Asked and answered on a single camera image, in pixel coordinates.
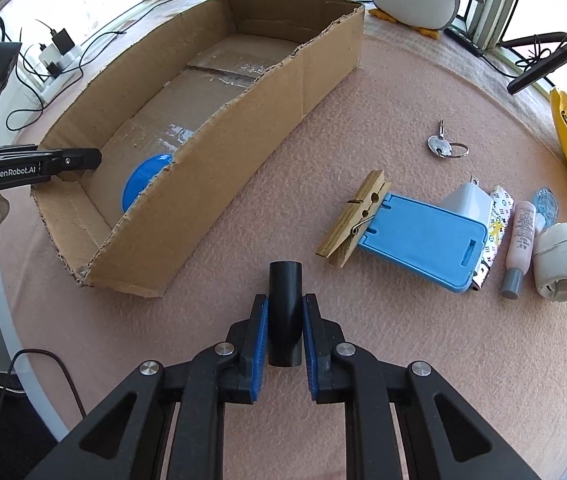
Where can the blue round disc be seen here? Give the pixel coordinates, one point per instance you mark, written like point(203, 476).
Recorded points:
point(142, 176)

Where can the black power adapter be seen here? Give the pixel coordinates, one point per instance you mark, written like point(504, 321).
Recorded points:
point(62, 40)

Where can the pink felt table mat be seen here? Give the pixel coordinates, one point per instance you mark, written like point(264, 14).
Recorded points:
point(508, 358)

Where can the patterned white tube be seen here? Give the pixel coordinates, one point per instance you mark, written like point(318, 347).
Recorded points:
point(499, 217)

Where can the cardboard box tray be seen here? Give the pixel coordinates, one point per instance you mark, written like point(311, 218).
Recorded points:
point(218, 86)

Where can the pink cream tube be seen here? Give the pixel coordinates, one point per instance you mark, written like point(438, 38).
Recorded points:
point(520, 249)

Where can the black tripod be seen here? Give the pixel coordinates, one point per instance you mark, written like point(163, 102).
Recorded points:
point(549, 53)

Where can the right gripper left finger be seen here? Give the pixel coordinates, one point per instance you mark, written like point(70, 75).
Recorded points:
point(241, 382)

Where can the black plastic cylinder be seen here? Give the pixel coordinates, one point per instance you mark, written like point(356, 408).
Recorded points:
point(285, 316)

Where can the wooden clothespin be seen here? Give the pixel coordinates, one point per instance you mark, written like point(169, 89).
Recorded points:
point(343, 237)

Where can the white charger plug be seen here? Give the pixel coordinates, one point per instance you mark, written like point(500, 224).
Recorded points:
point(471, 201)

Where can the white round plastic device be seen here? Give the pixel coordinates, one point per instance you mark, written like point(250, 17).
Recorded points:
point(550, 263)

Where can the silver key with ring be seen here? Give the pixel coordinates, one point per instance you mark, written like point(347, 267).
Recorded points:
point(440, 146)

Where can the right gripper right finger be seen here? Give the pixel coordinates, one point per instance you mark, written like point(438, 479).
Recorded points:
point(327, 379)

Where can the white power strip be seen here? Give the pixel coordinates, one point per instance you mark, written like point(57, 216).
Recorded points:
point(57, 70)

